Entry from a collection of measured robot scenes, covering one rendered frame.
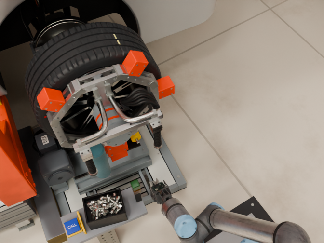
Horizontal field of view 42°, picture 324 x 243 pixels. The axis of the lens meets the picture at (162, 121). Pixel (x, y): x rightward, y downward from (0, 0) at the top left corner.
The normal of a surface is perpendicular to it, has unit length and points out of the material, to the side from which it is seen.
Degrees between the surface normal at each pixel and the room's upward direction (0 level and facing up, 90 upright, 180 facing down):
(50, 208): 0
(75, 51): 8
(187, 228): 59
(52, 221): 0
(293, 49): 0
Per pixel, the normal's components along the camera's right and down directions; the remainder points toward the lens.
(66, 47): -0.23, -0.44
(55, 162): -0.04, -0.53
